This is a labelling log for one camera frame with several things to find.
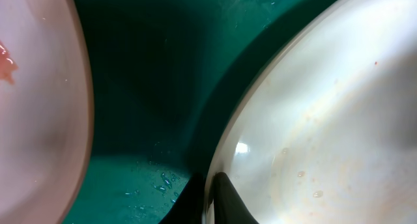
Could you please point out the white plate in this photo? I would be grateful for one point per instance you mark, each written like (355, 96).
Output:
(327, 132)
(47, 110)

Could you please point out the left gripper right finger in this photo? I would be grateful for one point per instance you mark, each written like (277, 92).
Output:
(228, 206)

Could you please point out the teal plastic tray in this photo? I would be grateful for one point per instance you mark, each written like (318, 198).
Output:
(167, 76)

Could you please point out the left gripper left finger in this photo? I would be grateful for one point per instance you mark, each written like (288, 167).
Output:
(188, 208)

